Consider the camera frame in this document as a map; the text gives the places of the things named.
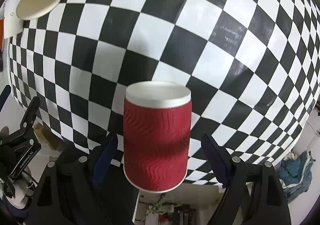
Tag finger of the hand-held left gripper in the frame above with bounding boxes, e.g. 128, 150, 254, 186
20, 96, 41, 132
0, 85, 12, 116

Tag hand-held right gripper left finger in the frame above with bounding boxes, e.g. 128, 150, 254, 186
30, 133, 140, 225

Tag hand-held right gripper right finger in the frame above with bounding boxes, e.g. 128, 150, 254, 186
201, 132, 292, 225

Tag red ribbed paper cup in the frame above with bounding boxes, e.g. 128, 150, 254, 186
123, 81, 192, 193

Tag blue crumpled cloth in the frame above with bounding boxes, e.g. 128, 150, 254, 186
277, 149, 313, 203

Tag black white checkered tablecloth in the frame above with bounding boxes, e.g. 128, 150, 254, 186
8, 0, 320, 186

